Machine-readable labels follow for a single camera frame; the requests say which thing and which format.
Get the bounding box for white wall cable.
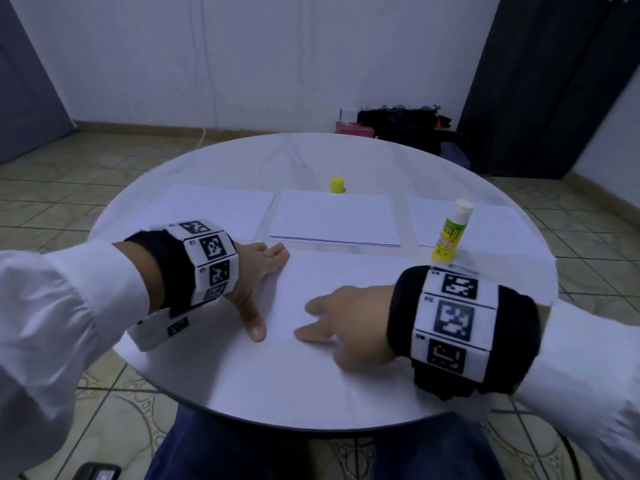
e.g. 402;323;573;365
198;0;217;151

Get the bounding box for pink box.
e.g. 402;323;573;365
335;121;376;138

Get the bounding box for yellow glue stick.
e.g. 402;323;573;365
432;199;475;264

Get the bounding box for black bag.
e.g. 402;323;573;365
357;105;456;151

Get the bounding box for blue suitcase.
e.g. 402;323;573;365
440;139;473;171

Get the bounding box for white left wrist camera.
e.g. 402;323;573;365
128;307;196;352

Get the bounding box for black left wristband with markers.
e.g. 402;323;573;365
125;221;241;316

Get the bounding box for single white paper sheet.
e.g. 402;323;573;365
245;249;441;348
268;189;403;248

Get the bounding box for person's left forearm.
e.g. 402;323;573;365
0;239;166;480

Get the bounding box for black right camera cable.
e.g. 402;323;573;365
560;435;583;480

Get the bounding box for black phone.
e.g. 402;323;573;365
75;461;121;480

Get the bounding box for white paper stack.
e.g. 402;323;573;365
408;197;556;261
130;185;276;241

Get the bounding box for grey door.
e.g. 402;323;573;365
0;0;76;164

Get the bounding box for black wristband with markers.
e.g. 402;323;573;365
387;265;543;401
125;221;241;316

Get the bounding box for person's right hand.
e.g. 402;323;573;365
294;285;397;373

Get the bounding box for person's left hand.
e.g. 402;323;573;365
225;241;291;343

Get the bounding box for black right wristband with markers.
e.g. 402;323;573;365
387;265;543;401

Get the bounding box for person's right forearm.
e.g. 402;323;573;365
515;299;640;480

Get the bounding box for black wardrobe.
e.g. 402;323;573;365
458;0;640;181

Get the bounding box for person's legs in blue jeans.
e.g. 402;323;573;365
145;405;506;480

